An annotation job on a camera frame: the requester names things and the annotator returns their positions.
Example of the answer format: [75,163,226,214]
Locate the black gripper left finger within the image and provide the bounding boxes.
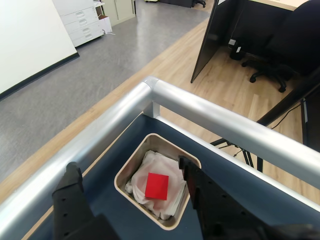
[51,161,118,240]

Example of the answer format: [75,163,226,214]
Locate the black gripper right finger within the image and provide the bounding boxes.
[177,154,275,240]

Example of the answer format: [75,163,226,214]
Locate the red cube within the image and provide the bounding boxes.
[144,172,170,201]

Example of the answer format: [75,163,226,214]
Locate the beige rounded box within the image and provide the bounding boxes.
[114,133,202,231]

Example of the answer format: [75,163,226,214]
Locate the white cardboard box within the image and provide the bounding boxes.
[96,14,113,35]

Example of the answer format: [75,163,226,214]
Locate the black stand legs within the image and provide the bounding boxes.
[209,138,264,173]

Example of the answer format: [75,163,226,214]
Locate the white crumpled cloth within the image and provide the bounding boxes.
[124,149,187,221]

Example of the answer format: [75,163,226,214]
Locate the black flat panel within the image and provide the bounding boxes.
[300,91,320,148]

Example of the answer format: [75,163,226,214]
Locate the black diagonal beam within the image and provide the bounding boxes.
[256,70,320,126]

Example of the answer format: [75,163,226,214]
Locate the black office desk partition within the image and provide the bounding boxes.
[190,0,241,84]

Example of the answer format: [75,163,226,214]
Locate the white drawer cabinet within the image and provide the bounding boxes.
[59,0,106,48]

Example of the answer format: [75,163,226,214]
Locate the beige metal cabinet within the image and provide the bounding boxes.
[101,0,137,27]

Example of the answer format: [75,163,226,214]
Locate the aluminium tube rail frame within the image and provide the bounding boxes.
[0,75,320,240]

